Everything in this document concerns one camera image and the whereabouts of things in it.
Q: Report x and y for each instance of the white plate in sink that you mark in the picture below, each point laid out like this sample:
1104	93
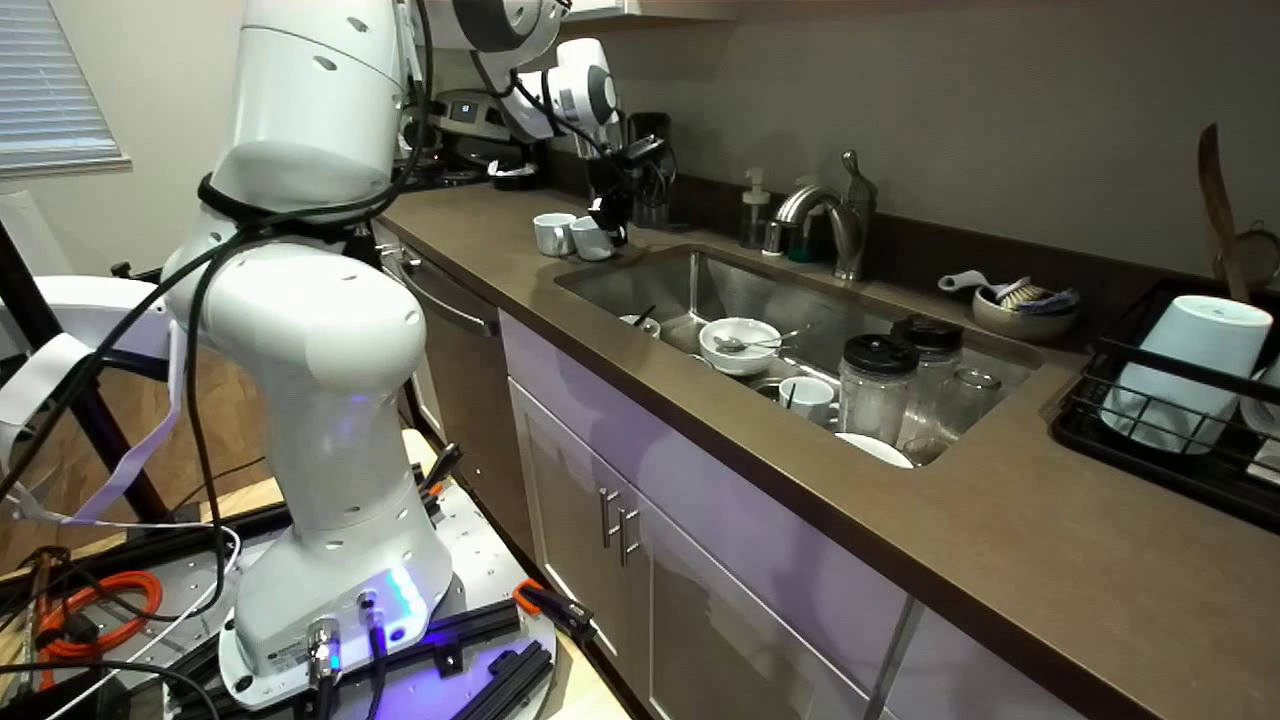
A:
879	448

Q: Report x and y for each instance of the black dishwasher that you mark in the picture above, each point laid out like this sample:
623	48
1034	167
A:
463	388

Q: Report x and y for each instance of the small white cup in sink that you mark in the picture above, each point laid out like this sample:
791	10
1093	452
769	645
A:
810	399

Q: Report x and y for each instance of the small bowl with sponge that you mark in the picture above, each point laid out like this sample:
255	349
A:
1014	307

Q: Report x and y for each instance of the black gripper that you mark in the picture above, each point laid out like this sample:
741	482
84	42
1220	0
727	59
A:
635	181

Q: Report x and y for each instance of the large white mug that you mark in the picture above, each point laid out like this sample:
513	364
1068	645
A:
555	235

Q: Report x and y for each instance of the small white mug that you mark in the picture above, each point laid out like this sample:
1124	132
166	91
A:
591	243

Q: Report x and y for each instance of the white bowl in sink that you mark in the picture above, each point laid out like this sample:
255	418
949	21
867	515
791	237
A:
736	344

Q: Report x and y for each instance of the white container in rack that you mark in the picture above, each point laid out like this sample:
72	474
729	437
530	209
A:
1179	399

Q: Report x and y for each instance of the clear soap dispenser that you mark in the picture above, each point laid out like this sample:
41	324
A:
755	203

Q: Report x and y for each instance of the glass jar black lid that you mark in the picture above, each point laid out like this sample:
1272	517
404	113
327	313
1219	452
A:
874	384
937	356

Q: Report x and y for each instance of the black dish rack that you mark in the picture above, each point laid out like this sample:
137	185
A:
1237	474

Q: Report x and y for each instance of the wooden spatula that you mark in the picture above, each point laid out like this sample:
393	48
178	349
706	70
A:
1219	209

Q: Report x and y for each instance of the chrome kitchen faucet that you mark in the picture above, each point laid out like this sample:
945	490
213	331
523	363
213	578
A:
829	227

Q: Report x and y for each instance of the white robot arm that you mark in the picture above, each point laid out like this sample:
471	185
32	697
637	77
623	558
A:
328	343

